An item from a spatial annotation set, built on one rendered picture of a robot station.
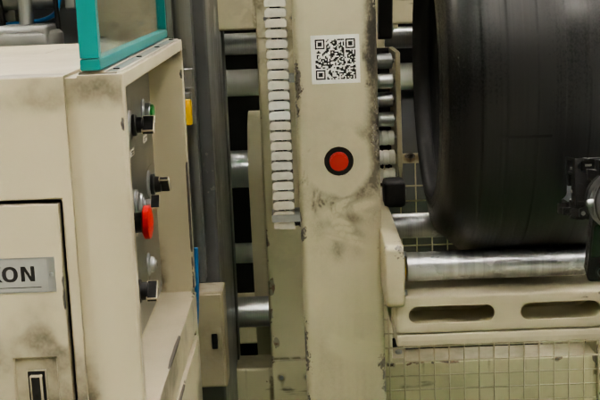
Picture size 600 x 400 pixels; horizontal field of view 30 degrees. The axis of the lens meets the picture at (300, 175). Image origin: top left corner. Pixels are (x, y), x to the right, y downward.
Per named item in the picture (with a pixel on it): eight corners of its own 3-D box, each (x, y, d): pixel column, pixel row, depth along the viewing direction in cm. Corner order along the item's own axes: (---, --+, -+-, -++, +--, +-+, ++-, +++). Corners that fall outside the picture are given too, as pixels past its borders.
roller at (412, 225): (384, 211, 202) (384, 234, 203) (386, 218, 198) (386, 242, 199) (577, 203, 202) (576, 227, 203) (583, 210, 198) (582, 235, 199)
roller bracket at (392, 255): (387, 309, 168) (385, 245, 166) (370, 245, 207) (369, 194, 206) (409, 308, 168) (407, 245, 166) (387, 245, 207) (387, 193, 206)
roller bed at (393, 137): (301, 209, 217) (295, 55, 212) (301, 195, 232) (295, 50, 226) (404, 205, 217) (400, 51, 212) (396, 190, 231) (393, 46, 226)
